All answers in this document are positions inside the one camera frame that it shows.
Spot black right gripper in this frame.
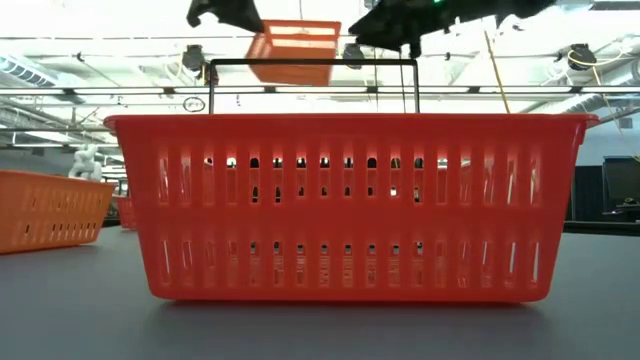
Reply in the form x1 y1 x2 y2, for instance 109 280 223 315
348 0 556 57

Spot orange plastic slotted basket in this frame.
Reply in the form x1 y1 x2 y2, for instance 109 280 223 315
0 168 117 256
243 18 343 88

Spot red plastic slotted basket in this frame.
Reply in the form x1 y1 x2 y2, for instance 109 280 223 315
110 193 137 232
103 113 600 305

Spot dark room divider panel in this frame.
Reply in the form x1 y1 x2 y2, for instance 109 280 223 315
567 164 605 222

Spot black computer monitor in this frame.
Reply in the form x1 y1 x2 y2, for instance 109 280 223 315
602 155 640 222

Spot black metal shelf end frame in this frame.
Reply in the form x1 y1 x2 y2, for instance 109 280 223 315
208 58 421 116

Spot black ceiling camera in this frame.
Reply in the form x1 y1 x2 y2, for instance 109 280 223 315
342 43 366 71
567 43 598 72
181 44 207 72

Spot long ceiling light rail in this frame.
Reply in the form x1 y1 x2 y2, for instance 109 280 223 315
0 85 640 97

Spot yellow hanging cable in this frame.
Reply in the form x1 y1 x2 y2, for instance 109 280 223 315
482 29 512 115

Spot yellow ceiling cable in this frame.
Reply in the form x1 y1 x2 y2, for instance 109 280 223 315
567 47 640 164

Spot black aluminium table frame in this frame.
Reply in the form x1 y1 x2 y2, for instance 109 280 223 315
562 219 640 237

